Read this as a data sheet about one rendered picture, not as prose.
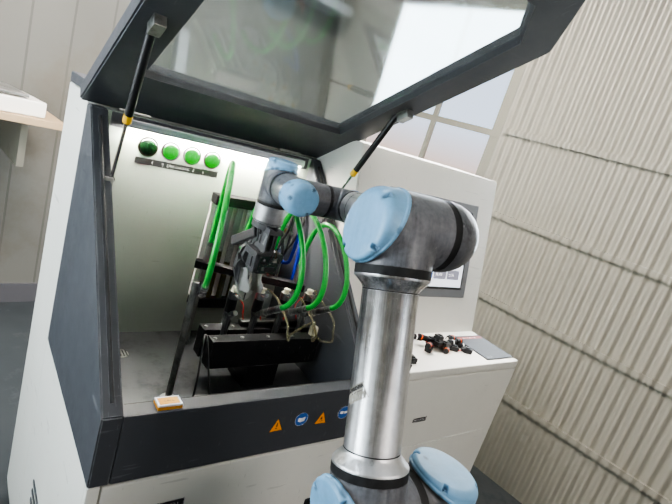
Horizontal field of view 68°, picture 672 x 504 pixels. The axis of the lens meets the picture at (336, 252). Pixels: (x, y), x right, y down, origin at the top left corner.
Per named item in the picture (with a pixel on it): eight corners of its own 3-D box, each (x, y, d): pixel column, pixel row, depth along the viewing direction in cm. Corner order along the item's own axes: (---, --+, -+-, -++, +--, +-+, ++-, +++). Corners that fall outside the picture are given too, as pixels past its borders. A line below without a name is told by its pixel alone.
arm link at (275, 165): (275, 160, 109) (263, 152, 116) (263, 207, 112) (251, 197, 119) (306, 168, 113) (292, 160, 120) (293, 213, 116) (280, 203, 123)
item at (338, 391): (108, 485, 97) (124, 417, 94) (103, 470, 101) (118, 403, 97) (347, 436, 136) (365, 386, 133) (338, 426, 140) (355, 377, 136)
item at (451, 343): (429, 358, 156) (435, 343, 155) (407, 341, 164) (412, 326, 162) (473, 355, 170) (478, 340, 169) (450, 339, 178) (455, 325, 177)
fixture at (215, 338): (200, 393, 128) (213, 341, 125) (186, 371, 136) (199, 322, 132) (306, 381, 150) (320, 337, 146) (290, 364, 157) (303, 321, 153)
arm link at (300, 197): (339, 190, 106) (317, 178, 115) (292, 179, 101) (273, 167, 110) (328, 224, 108) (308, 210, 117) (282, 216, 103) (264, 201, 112)
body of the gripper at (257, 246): (249, 275, 116) (262, 227, 113) (234, 261, 122) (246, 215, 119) (277, 277, 120) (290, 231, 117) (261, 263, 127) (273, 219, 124)
